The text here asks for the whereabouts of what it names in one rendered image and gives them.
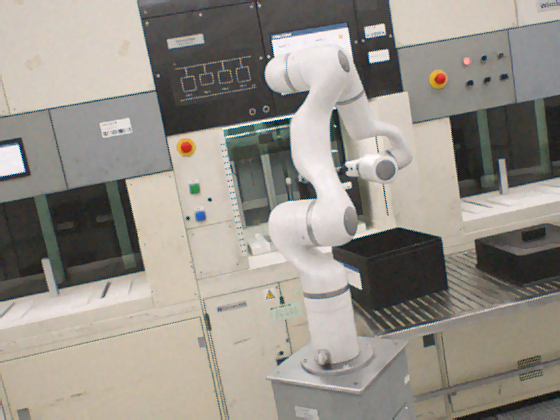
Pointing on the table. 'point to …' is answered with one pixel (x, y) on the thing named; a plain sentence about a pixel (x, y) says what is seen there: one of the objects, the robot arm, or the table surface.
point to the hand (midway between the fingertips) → (354, 164)
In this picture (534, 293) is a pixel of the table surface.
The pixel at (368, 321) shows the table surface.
